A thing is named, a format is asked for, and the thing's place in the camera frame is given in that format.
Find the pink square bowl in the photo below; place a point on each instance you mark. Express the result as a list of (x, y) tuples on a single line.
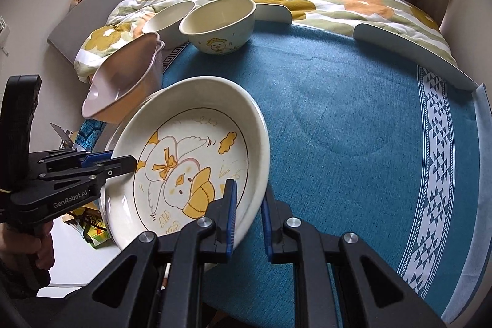
[(125, 79)]

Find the plain white plate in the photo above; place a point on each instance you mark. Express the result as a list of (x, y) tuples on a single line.
[(114, 138)]

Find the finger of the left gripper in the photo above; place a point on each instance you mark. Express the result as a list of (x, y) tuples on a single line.
[(115, 166), (93, 158)]

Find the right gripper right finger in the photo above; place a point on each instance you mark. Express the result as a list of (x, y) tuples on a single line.
[(339, 281)]

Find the cream duck drawing plate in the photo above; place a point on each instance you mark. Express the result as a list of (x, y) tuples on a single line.
[(188, 140)]

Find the yellow duck plate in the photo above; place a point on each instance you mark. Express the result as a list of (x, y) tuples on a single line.
[(104, 208)]

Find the blue woven table mat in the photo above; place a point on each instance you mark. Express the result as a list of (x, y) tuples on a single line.
[(363, 140)]

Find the white small bowl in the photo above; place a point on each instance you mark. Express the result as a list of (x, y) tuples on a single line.
[(166, 24)]

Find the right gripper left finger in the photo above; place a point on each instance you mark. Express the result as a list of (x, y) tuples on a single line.
[(156, 281)]

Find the floral striped duvet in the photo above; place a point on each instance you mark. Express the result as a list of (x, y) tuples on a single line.
[(125, 23)]

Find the person left hand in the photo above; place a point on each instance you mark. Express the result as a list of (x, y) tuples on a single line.
[(14, 243)]

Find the cream cartoon bowl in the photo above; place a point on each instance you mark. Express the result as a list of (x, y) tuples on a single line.
[(219, 27)]

